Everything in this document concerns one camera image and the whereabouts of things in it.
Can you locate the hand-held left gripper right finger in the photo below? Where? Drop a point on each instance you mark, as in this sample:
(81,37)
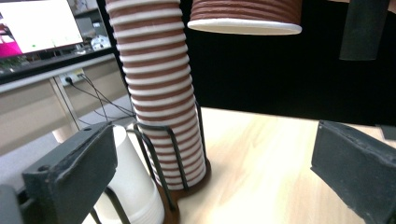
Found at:
(358,168)

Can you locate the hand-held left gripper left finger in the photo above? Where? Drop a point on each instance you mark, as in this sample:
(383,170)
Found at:
(74,174)

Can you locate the stack of white paper cups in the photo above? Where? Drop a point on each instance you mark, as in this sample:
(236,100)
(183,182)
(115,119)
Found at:
(134,186)

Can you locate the single brown paper cup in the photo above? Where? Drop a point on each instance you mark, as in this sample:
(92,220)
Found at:
(246,15)

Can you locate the stack of brown paper cups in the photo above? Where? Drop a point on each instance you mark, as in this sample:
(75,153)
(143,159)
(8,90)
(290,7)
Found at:
(155,77)

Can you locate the beige cabinet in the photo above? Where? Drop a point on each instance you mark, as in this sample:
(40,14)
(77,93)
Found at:
(28,118)

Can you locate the white power strip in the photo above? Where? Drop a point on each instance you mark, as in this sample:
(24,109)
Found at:
(74,76)

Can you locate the black curtain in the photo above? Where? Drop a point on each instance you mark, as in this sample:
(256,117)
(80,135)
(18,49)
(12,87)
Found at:
(264,71)

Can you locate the computer monitor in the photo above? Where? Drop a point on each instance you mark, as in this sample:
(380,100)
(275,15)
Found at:
(37,25)

